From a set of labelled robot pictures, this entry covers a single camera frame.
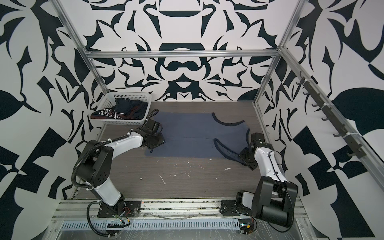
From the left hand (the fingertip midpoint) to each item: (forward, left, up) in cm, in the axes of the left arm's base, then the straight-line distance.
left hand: (163, 138), depth 94 cm
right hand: (-15, -47, +1) cm, 50 cm away
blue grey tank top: (+4, -18, -4) cm, 19 cm away
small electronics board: (-46, -42, -6) cm, 63 cm away
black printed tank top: (+19, +27, +7) cm, 34 cm away
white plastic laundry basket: (+32, +43, +3) cm, 53 cm away
